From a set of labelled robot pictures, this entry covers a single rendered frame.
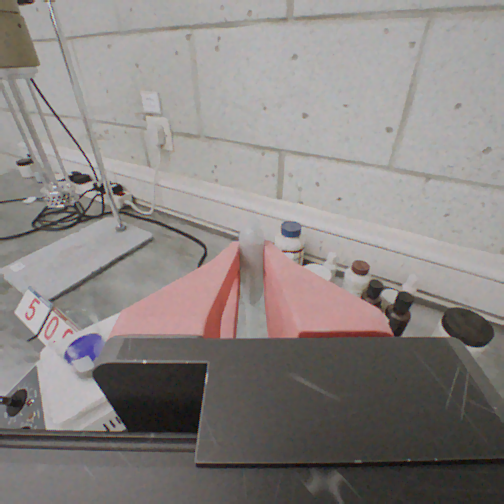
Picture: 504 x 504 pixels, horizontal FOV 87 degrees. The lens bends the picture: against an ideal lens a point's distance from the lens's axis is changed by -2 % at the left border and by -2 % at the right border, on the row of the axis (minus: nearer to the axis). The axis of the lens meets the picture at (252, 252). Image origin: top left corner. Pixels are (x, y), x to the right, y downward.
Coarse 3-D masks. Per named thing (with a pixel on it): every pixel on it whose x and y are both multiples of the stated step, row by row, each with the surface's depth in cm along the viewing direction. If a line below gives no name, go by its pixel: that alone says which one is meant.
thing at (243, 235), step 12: (252, 228) 11; (240, 240) 11; (252, 240) 11; (240, 252) 12; (252, 252) 11; (240, 264) 12; (252, 264) 12; (240, 276) 13; (252, 276) 12; (240, 288) 13; (252, 288) 12; (252, 300) 13
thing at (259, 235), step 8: (248, 224) 11; (256, 224) 12; (248, 232) 11; (256, 232) 11; (248, 240) 11; (256, 240) 11; (256, 248) 11; (256, 256) 11; (256, 264) 12; (256, 272) 12; (256, 280) 12; (256, 288) 13; (256, 296) 13
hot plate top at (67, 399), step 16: (112, 320) 39; (48, 352) 35; (48, 368) 33; (64, 368) 33; (48, 384) 32; (64, 384) 32; (80, 384) 32; (96, 384) 32; (48, 400) 30; (64, 400) 30; (80, 400) 30; (96, 400) 30; (64, 416) 29
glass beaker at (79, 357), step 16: (64, 320) 31; (80, 320) 32; (96, 320) 31; (48, 336) 29; (64, 336) 32; (96, 336) 30; (64, 352) 28; (80, 352) 29; (96, 352) 30; (80, 368) 30
